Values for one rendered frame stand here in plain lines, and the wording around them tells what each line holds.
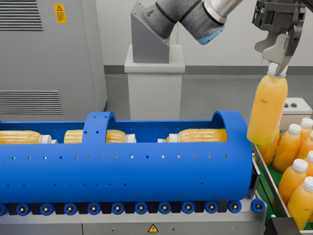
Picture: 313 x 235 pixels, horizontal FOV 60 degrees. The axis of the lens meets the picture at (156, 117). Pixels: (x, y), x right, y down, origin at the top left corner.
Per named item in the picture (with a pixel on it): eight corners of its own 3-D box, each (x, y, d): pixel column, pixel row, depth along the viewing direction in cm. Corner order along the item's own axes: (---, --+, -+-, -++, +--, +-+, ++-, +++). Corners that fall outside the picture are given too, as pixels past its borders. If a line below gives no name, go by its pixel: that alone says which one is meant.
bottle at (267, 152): (274, 166, 110) (286, 130, 99) (256, 167, 110) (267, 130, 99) (268, 155, 116) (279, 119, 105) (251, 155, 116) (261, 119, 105)
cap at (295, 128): (302, 132, 99) (303, 127, 98) (295, 135, 97) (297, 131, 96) (292, 126, 101) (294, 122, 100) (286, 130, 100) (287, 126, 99)
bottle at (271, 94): (254, 128, 76) (268, 65, 67) (278, 139, 72) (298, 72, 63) (241, 138, 72) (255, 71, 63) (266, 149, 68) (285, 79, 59)
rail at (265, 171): (250, 146, 113) (252, 140, 111) (253, 146, 113) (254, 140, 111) (291, 236, 80) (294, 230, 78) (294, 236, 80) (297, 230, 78)
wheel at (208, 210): (209, 195, 88) (211, 196, 86) (220, 204, 88) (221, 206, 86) (200, 206, 88) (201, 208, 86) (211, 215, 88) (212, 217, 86)
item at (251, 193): (238, 177, 102) (244, 152, 95) (244, 177, 102) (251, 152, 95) (246, 199, 94) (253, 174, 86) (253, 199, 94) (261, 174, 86)
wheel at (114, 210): (117, 196, 88) (116, 198, 86) (127, 205, 88) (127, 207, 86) (108, 207, 88) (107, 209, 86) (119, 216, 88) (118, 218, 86)
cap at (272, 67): (272, 68, 65) (274, 61, 65) (288, 72, 63) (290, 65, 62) (264, 72, 63) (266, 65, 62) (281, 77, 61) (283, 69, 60)
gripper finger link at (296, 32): (278, 53, 60) (287, 11, 57) (286, 54, 60) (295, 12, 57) (287, 56, 55) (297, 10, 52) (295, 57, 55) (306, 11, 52)
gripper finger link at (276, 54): (255, 74, 61) (263, 31, 58) (281, 76, 61) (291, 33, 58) (260, 77, 58) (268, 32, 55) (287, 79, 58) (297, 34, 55)
